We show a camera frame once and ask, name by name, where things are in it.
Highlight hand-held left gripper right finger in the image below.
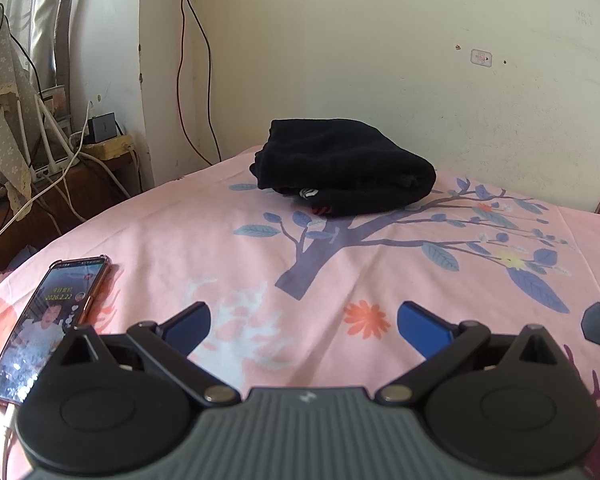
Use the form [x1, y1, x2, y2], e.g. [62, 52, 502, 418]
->
[375, 301, 567, 407]

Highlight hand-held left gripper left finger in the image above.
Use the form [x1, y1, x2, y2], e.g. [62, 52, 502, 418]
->
[57, 301, 242, 407]

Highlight black clothes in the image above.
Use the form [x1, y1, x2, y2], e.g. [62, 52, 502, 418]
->
[248, 118, 437, 219]

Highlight pink floral bedsheet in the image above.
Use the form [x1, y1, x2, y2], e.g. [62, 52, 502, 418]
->
[0, 144, 600, 480]

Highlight smartphone in clear case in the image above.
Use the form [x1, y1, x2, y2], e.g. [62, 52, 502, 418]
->
[0, 255, 112, 407]

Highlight wooden desk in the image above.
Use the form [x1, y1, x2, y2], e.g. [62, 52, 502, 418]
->
[0, 152, 154, 272]

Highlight white router with antennas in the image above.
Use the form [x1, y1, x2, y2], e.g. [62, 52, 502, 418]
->
[15, 95, 83, 184]

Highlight black power adapter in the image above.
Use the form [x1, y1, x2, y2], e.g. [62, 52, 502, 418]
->
[86, 112, 119, 144]

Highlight grey floral cloth cover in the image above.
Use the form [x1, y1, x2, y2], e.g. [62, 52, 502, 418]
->
[0, 2, 42, 214]

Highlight light curtain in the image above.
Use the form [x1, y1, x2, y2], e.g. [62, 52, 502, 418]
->
[0, 0, 77, 126]

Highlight white charging cable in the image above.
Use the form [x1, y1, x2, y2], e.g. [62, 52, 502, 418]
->
[0, 402, 19, 461]

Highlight black cable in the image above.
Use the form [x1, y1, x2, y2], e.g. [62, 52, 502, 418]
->
[182, 0, 222, 165]

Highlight red cable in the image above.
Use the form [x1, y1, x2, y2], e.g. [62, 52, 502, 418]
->
[172, 0, 214, 167]

